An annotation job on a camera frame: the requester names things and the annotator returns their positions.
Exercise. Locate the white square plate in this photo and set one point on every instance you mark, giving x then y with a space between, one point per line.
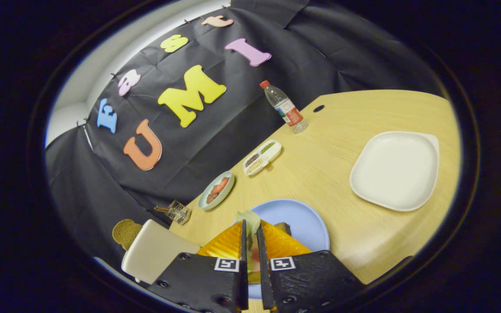
394 169

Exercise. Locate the green lettuce leaf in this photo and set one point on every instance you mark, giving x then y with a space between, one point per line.
251 221

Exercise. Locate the clear water bottle red cap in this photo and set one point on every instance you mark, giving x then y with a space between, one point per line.
287 111

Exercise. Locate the blue plate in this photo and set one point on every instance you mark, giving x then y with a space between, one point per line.
294 215

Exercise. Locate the pale green plate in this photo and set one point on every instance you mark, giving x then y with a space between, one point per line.
226 193

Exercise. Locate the brown meat slice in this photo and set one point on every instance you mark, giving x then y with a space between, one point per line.
211 198

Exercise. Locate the clear utensil holder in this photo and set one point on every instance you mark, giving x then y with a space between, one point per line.
177 212

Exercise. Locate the white toaster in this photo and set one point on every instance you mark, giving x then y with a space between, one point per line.
155 252

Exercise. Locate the white divided condiment dish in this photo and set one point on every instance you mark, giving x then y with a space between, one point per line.
262 157

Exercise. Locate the red meat slice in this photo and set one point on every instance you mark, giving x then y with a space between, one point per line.
221 186

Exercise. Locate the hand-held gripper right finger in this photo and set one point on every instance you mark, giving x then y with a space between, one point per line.
264 282

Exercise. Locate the brown bread slice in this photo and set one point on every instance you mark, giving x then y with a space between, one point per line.
125 234
283 227

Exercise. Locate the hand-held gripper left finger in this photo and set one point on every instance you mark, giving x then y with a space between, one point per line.
244 278

